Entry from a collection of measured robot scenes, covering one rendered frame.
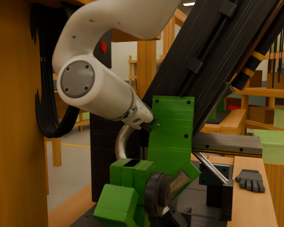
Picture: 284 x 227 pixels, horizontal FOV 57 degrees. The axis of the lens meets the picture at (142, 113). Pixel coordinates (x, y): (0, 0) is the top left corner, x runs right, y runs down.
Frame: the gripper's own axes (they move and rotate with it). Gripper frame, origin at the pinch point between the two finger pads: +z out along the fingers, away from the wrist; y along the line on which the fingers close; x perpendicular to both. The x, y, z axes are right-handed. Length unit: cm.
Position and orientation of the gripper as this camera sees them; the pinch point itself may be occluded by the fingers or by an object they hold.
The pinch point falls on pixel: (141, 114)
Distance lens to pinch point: 69.8
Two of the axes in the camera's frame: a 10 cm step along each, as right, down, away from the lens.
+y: -5.8, -7.4, 3.4
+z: 3.2, 1.8, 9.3
